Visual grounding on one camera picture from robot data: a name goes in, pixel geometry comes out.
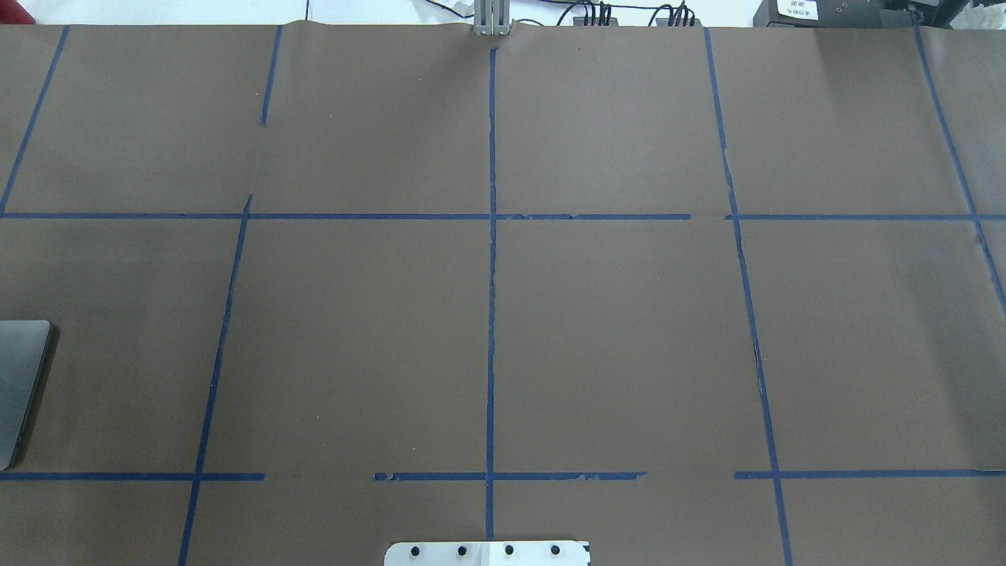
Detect grey closed laptop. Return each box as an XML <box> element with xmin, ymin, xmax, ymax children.
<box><xmin>1</xmin><ymin>320</ymin><xmax>53</xmax><ymax>471</ymax></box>

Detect black device with label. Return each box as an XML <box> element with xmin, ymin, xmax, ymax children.
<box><xmin>752</xmin><ymin>1</ymin><xmax>883</xmax><ymax>29</ymax></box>

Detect aluminium frame post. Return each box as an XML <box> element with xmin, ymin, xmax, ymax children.
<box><xmin>473</xmin><ymin>0</ymin><xmax>512</xmax><ymax>36</ymax></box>

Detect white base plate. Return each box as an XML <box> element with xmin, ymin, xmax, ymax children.
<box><xmin>384</xmin><ymin>540</ymin><xmax>592</xmax><ymax>565</ymax></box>

